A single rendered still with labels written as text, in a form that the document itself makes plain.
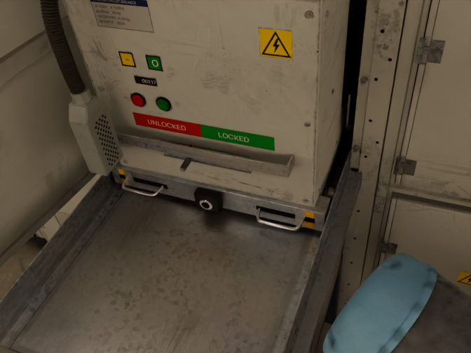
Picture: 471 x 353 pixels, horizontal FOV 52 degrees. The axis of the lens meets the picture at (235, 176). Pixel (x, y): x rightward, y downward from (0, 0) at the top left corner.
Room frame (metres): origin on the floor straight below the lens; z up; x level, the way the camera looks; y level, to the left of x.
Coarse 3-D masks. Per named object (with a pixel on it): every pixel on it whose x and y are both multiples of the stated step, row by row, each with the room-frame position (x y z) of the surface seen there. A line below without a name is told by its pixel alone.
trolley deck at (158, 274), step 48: (96, 240) 0.73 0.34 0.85; (144, 240) 0.71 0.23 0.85; (192, 240) 0.69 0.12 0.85; (240, 240) 0.68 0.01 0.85; (288, 240) 0.66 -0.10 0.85; (336, 240) 0.64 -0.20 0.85; (96, 288) 0.60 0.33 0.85; (144, 288) 0.58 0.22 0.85; (192, 288) 0.57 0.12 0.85; (240, 288) 0.55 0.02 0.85; (288, 288) 0.54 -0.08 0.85; (48, 336) 0.50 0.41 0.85; (96, 336) 0.48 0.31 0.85; (144, 336) 0.47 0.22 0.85; (192, 336) 0.46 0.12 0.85; (240, 336) 0.45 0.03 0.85
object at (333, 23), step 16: (336, 0) 0.77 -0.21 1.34; (320, 16) 0.68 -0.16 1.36; (336, 16) 0.77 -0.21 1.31; (320, 32) 0.68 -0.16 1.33; (336, 32) 0.78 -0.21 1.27; (80, 48) 0.89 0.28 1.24; (320, 48) 0.68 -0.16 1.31; (336, 48) 0.79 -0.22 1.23; (320, 64) 0.68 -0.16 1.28; (336, 64) 0.80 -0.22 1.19; (320, 80) 0.68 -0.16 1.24; (336, 80) 0.81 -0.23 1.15; (320, 96) 0.69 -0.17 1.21; (336, 96) 0.82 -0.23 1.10; (320, 112) 0.69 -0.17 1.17; (336, 112) 0.83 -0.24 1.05; (320, 128) 0.70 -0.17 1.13; (336, 128) 0.84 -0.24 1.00; (320, 144) 0.70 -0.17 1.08; (336, 144) 0.86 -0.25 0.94; (320, 160) 0.71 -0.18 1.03; (320, 176) 0.71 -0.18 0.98; (320, 192) 0.72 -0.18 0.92
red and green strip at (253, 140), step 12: (144, 120) 0.85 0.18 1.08; (156, 120) 0.83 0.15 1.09; (168, 120) 0.82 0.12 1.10; (180, 120) 0.80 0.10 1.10; (180, 132) 0.81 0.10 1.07; (192, 132) 0.79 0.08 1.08; (204, 132) 0.78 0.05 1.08; (216, 132) 0.77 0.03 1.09; (228, 132) 0.76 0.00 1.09; (240, 132) 0.74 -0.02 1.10; (252, 144) 0.73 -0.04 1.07; (264, 144) 0.72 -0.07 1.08
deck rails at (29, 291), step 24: (336, 168) 0.86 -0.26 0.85; (96, 192) 0.84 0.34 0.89; (120, 192) 0.87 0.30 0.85; (336, 192) 0.72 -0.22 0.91; (72, 216) 0.76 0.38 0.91; (96, 216) 0.80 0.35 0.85; (72, 240) 0.73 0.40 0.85; (312, 240) 0.65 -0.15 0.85; (48, 264) 0.66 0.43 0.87; (312, 264) 0.54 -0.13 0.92; (24, 288) 0.59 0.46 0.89; (48, 288) 0.61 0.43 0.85; (312, 288) 0.53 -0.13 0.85; (0, 312) 0.53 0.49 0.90; (24, 312) 0.56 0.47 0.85; (288, 312) 0.48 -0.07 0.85; (0, 336) 0.51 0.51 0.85; (288, 336) 0.40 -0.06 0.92
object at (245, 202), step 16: (144, 176) 0.85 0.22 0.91; (160, 176) 0.83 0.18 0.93; (176, 192) 0.82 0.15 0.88; (192, 192) 0.80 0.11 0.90; (224, 192) 0.76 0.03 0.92; (240, 192) 0.75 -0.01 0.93; (240, 208) 0.74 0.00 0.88; (256, 208) 0.73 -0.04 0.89; (272, 208) 0.71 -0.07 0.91; (288, 208) 0.69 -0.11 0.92; (304, 208) 0.68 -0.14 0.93; (320, 208) 0.67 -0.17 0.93; (320, 224) 0.66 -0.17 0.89
